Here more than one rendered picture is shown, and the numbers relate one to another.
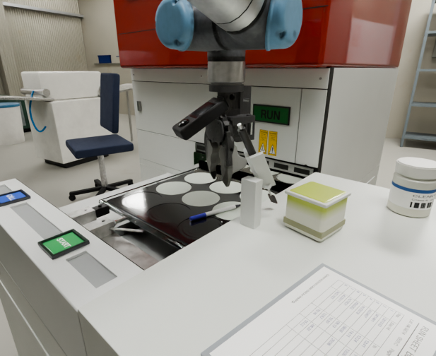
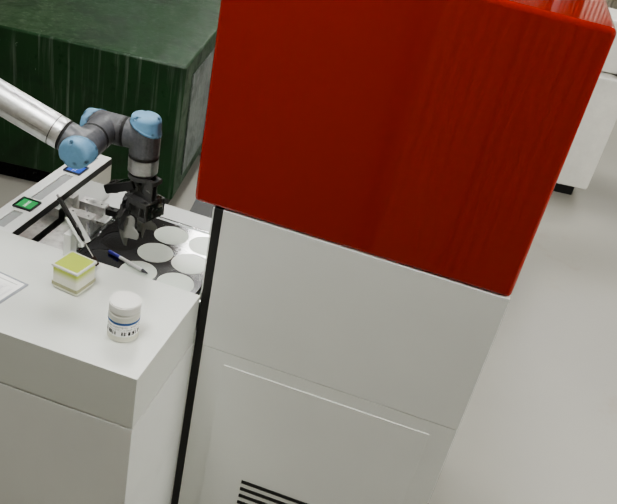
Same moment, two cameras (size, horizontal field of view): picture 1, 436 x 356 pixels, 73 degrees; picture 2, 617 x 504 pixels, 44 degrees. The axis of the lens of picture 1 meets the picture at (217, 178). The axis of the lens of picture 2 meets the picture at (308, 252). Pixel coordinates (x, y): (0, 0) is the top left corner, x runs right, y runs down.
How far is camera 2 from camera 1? 1.91 m
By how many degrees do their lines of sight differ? 52
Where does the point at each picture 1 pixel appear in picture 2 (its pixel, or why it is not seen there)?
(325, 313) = not seen: outside the picture
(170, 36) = not seen: hidden behind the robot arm
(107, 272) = (8, 224)
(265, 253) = (34, 266)
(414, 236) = (74, 326)
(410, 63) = not seen: outside the picture
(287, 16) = (63, 153)
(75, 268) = (9, 215)
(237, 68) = (132, 165)
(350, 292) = (3, 290)
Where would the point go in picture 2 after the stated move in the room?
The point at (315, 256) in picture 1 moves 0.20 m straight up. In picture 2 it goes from (37, 283) to (37, 211)
